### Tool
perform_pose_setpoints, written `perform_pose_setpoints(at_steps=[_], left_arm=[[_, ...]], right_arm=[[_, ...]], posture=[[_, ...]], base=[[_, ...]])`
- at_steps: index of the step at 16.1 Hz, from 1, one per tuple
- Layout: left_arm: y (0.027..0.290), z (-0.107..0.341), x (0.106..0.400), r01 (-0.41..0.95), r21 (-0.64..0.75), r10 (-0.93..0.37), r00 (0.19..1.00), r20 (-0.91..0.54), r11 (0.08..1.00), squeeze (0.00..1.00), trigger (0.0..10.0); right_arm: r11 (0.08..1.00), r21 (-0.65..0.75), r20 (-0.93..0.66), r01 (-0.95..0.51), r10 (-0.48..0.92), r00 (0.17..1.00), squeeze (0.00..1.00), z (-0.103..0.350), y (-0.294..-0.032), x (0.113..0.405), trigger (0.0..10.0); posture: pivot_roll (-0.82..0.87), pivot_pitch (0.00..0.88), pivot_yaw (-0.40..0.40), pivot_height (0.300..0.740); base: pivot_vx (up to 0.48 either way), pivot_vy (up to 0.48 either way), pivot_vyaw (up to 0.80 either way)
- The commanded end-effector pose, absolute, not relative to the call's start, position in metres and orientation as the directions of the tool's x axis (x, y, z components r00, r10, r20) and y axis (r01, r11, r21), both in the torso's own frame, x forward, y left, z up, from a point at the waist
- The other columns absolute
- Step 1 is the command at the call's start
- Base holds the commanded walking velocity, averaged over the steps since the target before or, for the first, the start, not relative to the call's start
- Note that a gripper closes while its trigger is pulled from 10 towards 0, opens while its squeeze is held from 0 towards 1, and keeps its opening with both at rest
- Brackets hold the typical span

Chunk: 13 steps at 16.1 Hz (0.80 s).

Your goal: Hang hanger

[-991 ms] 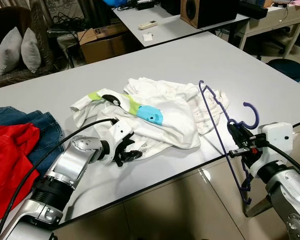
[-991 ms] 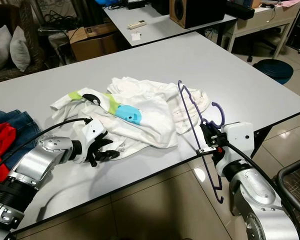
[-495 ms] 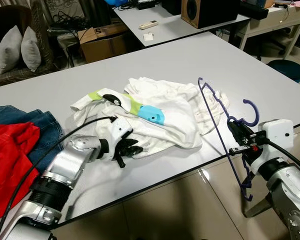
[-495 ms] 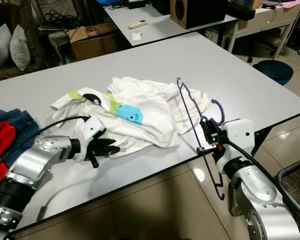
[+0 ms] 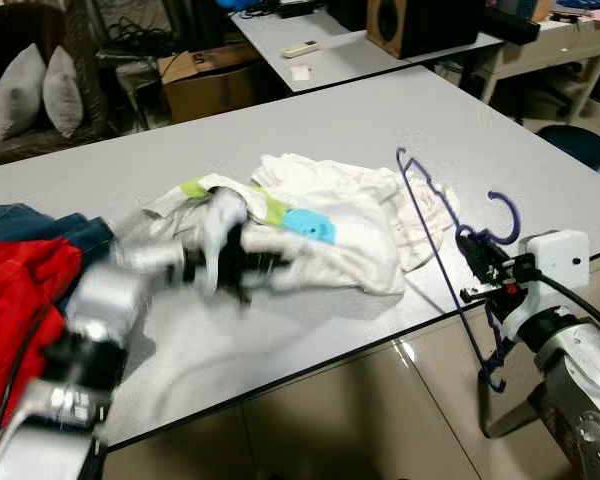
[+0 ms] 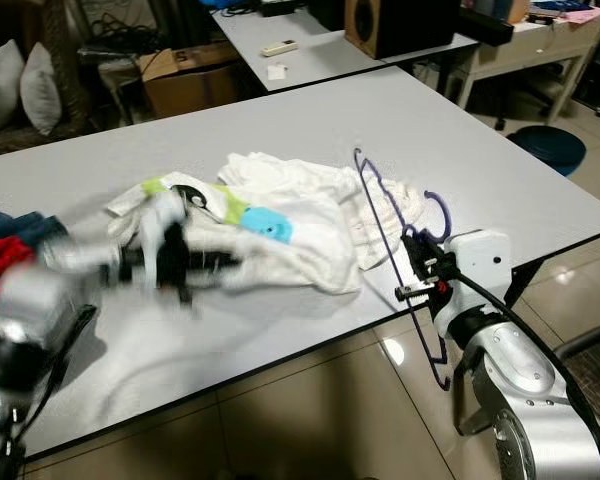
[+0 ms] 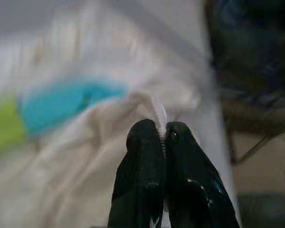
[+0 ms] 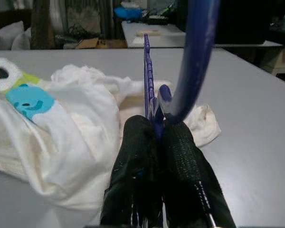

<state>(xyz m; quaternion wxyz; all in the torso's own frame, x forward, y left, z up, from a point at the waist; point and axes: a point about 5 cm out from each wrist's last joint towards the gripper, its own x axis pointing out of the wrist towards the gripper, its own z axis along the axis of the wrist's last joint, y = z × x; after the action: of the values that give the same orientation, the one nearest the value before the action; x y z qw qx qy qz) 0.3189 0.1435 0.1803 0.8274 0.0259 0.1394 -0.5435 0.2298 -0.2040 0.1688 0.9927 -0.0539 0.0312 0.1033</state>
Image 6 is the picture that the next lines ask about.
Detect dark wicker sofa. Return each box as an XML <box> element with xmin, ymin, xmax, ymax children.
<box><xmin>0</xmin><ymin>0</ymin><xmax>86</xmax><ymax>156</ymax></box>

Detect grey pillow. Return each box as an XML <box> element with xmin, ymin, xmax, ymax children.
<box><xmin>20</xmin><ymin>42</ymin><xmax>63</xmax><ymax>136</ymax></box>
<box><xmin>0</xmin><ymin>40</ymin><xmax>26</xmax><ymax>134</ymax></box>

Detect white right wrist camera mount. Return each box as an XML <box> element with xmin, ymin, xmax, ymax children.
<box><xmin>432</xmin><ymin>230</ymin><xmax>513</xmax><ymax>339</ymax></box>

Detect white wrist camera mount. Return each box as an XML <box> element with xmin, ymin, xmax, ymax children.
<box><xmin>432</xmin><ymin>230</ymin><xmax>513</xmax><ymax>339</ymax></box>
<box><xmin>135</xmin><ymin>190</ymin><xmax>191</xmax><ymax>301</ymax></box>

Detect black soundbar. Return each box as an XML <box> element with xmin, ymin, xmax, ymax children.
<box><xmin>460</xmin><ymin>10</ymin><xmax>513</xmax><ymax>46</ymax></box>

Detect dark blue round stool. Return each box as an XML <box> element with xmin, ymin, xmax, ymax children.
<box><xmin>507</xmin><ymin>125</ymin><xmax>588</xmax><ymax>179</ymax></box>

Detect white monster print shirt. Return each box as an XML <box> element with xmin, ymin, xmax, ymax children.
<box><xmin>105</xmin><ymin>175</ymin><xmax>366</xmax><ymax>298</ymax></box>

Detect purple plastic hanger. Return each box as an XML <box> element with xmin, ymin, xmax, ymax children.
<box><xmin>353</xmin><ymin>147</ymin><xmax>453</xmax><ymax>391</ymax></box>

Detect pink paper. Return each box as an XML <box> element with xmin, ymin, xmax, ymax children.
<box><xmin>562</xmin><ymin>8</ymin><xmax>600</xmax><ymax>25</ymax></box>

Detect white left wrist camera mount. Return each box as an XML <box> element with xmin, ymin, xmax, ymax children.
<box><xmin>135</xmin><ymin>190</ymin><xmax>191</xmax><ymax>301</ymax></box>

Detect brown plaid seat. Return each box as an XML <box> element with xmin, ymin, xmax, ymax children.
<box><xmin>555</xmin><ymin>322</ymin><xmax>600</xmax><ymax>431</ymax></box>

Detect white remote control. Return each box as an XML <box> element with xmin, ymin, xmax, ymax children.
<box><xmin>260</xmin><ymin>39</ymin><xmax>301</xmax><ymax>56</ymax></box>

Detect wooden black speaker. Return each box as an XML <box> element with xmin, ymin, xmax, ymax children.
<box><xmin>343</xmin><ymin>0</ymin><xmax>466</xmax><ymax>59</ymax></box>

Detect white cloth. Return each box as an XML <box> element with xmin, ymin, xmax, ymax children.
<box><xmin>218</xmin><ymin>152</ymin><xmax>426</xmax><ymax>271</ymax></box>

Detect white desk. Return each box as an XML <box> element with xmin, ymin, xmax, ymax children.
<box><xmin>450</xmin><ymin>10</ymin><xmax>600</xmax><ymax>126</ymax></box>

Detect grey metal table leg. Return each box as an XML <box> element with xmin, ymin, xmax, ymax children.
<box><xmin>455</xmin><ymin>375</ymin><xmax>506</xmax><ymax>438</ymax></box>

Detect open cardboard box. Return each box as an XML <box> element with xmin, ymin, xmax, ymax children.
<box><xmin>137</xmin><ymin>42</ymin><xmax>241</xmax><ymax>119</ymax></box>

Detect blue jeans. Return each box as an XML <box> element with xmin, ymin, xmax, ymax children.
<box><xmin>0</xmin><ymin>203</ymin><xmax>71</xmax><ymax>251</ymax></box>

